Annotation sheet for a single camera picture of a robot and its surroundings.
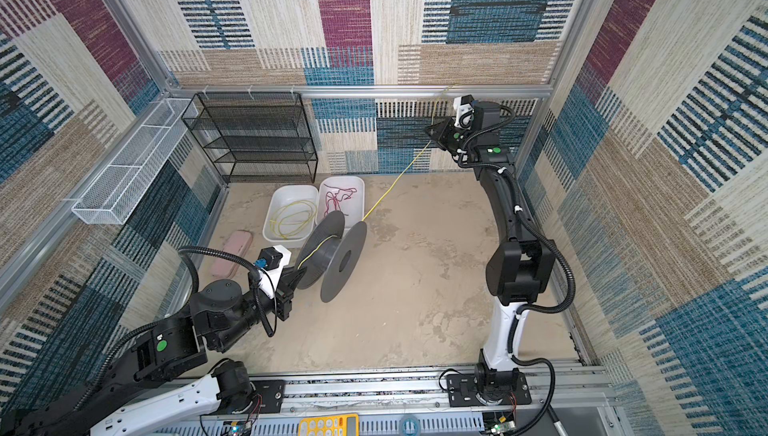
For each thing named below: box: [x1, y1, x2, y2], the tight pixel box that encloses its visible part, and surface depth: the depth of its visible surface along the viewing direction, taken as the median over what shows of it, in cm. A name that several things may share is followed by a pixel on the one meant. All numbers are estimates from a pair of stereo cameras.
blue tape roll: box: [400, 415, 421, 436], surface depth 71 cm
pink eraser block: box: [212, 230, 252, 277], surface depth 101 cm
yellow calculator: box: [299, 414, 359, 436], surface depth 70 cm
